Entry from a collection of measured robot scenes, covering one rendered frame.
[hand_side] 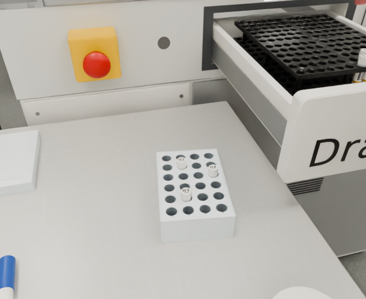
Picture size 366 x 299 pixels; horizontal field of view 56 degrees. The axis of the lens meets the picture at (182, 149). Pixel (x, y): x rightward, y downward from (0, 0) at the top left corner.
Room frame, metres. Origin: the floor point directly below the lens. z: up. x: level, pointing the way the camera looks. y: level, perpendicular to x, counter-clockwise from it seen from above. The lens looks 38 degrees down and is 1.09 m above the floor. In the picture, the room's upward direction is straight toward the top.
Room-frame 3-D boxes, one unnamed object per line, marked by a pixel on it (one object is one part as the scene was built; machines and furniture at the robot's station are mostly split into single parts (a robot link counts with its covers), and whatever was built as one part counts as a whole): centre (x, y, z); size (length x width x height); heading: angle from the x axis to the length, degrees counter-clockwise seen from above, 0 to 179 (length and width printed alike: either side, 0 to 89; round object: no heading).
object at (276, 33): (0.52, -0.20, 0.87); 0.22 x 0.18 x 0.06; 14
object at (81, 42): (0.52, 0.14, 0.88); 0.07 x 0.05 x 0.07; 104
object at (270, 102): (0.53, -0.20, 0.86); 0.40 x 0.26 x 0.06; 14
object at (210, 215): (0.31, -0.01, 0.78); 0.12 x 0.08 x 0.04; 6
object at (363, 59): (0.43, -0.24, 0.89); 0.01 x 0.01 x 0.05
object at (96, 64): (0.49, 0.13, 0.88); 0.04 x 0.03 x 0.04; 104
